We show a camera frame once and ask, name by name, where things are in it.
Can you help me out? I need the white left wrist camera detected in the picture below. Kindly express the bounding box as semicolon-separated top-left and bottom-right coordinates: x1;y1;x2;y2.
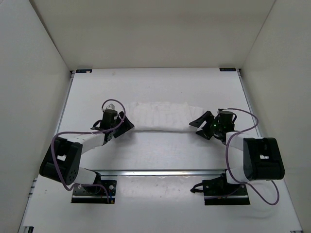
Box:
105;103;115;110

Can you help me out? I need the left blue corner label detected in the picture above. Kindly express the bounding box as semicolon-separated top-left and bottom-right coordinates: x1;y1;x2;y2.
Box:
75;69;92;73

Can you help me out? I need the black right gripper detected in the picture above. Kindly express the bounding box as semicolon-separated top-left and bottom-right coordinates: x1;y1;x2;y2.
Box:
190;111;223;140

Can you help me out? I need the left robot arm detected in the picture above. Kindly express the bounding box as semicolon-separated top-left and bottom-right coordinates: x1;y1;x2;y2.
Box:
39;109;134;193

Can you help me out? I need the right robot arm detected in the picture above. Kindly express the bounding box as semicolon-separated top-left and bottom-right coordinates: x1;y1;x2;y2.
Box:
189;108;285;195

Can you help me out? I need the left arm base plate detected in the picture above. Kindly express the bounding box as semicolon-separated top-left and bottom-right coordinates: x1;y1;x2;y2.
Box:
71;180;117;204

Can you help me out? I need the blue corner label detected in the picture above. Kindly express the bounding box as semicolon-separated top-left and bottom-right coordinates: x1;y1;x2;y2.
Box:
219;67;236;72
75;69;92;73

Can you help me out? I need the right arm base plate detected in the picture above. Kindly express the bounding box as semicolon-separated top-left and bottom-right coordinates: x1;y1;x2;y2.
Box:
190;175;250;206

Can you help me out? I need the right blue corner label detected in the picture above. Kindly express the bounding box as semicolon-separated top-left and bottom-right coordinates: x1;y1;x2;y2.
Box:
219;67;236;72

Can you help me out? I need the aluminium frame rail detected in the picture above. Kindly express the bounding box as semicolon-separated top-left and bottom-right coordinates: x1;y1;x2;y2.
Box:
98;169;225;176

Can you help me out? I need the white pleated skirt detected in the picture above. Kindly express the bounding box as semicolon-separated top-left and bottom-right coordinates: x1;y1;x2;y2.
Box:
125;102;205;133

